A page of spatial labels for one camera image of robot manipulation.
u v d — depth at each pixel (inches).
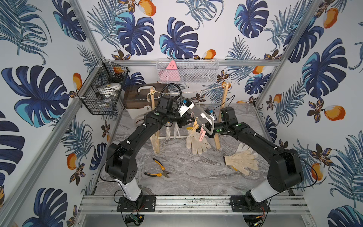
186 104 27.1
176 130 34.6
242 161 34.9
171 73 35.5
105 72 37.1
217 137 39.5
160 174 32.9
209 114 28.1
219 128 28.2
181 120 27.8
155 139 36.3
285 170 17.4
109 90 31.4
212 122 21.6
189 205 29.4
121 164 17.8
